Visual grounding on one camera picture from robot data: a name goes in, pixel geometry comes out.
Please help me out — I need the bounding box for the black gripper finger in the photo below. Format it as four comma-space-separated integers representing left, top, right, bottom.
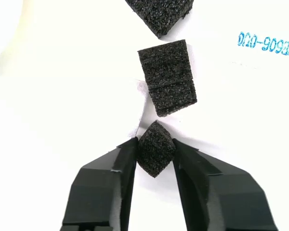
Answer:
172, 138, 279, 231
61, 136, 139, 231

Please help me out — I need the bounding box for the black foam cube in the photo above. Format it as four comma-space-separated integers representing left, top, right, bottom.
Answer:
136, 120, 177, 179
124, 0, 196, 39
137, 39, 198, 118

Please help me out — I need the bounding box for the white bowl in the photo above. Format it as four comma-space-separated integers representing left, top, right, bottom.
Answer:
0, 0, 33, 73

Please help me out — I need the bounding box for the white foam cube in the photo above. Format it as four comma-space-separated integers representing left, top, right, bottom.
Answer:
129, 78, 151, 139

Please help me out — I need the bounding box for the white foam block blue print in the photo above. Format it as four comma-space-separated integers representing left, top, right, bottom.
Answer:
228, 24, 289, 70

